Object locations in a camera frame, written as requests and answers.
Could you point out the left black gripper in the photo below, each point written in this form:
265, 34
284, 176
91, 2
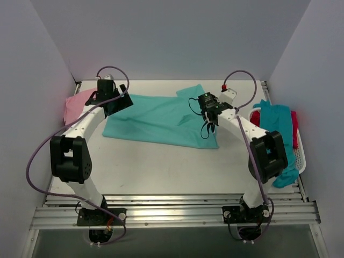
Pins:
120, 102

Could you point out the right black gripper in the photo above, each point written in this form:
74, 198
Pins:
210, 116

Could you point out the mint green t-shirt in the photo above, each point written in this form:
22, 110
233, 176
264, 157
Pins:
162, 120

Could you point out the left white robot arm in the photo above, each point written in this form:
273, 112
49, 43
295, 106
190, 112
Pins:
70, 157

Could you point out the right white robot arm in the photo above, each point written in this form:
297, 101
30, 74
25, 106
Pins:
267, 156

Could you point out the red t-shirt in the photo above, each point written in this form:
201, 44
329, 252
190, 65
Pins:
292, 118

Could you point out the folded pink t-shirt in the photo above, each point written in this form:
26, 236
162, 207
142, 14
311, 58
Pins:
74, 105

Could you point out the teal blue t-shirt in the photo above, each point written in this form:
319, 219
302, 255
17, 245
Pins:
278, 118

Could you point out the white laundry basket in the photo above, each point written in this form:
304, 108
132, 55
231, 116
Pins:
300, 162

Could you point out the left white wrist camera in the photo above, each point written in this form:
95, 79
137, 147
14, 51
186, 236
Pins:
107, 77

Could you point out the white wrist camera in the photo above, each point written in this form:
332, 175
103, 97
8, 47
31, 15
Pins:
107, 77
227, 95

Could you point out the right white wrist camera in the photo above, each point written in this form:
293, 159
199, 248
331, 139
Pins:
227, 95

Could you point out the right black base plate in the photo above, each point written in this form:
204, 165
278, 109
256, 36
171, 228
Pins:
239, 215

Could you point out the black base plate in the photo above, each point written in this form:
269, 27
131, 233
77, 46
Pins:
99, 218
239, 215

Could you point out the aluminium rail frame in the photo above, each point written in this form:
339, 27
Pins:
174, 198

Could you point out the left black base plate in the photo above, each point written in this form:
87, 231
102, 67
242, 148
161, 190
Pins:
99, 218

